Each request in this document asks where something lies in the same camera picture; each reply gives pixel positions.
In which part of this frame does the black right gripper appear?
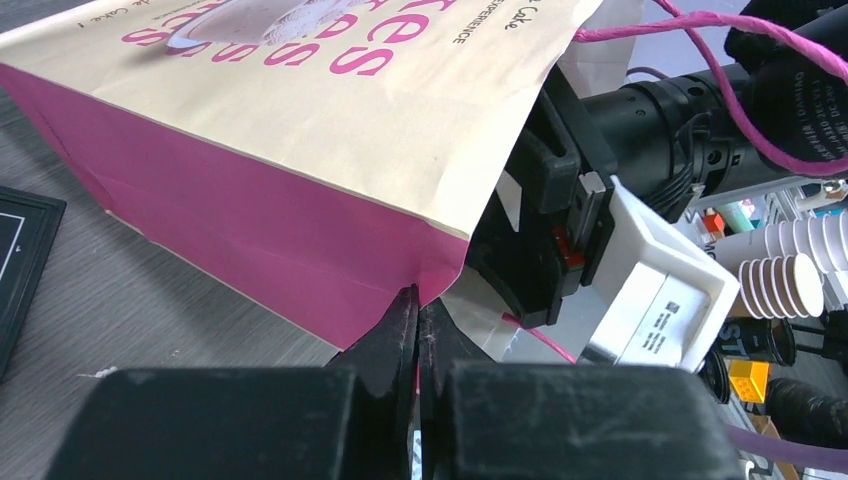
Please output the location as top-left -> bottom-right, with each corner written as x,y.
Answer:
466,27 -> 847,328

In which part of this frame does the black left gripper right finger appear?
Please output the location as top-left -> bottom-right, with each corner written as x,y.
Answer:
418,301 -> 745,479

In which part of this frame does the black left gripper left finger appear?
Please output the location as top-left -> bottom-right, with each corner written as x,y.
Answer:
47,286 -> 419,479

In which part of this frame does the paper bag with pink handles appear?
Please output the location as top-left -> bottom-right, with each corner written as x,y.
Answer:
0,0 -> 848,366

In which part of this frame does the stack of white paper cups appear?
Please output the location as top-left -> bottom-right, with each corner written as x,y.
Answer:
703,212 -> 847,320

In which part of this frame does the yellow lego brick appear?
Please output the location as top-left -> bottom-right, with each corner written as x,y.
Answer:
728,360 -> 771,404

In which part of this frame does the black white chessboard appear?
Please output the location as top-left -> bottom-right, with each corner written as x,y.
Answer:
1,187 -> 66,372

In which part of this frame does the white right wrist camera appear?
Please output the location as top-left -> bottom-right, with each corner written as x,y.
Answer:
578,179 -> 740,373

